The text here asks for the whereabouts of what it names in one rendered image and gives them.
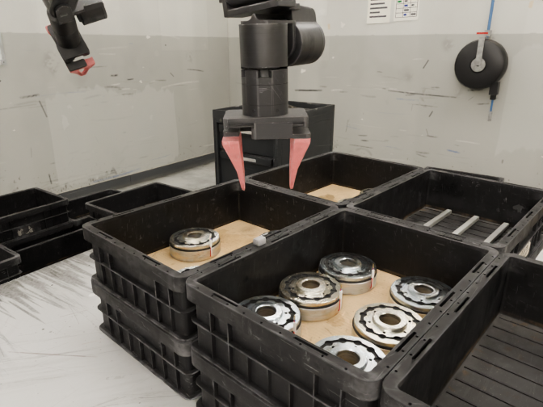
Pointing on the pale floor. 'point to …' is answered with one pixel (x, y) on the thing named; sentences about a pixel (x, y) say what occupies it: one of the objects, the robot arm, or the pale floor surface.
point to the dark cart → (254, 148)
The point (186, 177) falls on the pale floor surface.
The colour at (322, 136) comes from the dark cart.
